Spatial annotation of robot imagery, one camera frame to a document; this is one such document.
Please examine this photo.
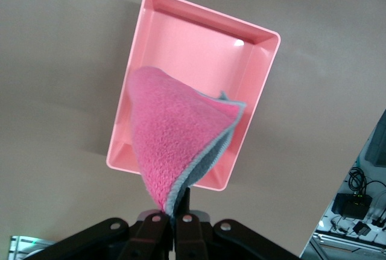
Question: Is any pink and grey cloth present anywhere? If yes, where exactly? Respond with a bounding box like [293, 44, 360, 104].
[126, 66, 248, 227]

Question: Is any coiled black cable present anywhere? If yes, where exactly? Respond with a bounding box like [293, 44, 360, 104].
[348, 166, 367, 196]

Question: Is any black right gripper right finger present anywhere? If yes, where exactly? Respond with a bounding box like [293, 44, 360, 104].
[174, 187, 300, 260]

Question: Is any pink plastic bin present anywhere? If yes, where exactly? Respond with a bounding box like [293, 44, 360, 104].
[106, 0, 282, 193]

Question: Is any black electronics box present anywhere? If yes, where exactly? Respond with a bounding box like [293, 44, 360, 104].
[333, 192, 372, 221]

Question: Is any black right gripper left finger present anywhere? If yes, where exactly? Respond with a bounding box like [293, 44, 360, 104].
[54, 212, 174, 260]

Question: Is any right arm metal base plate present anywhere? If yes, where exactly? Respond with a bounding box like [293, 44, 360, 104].
[10, 235, 54, 260]

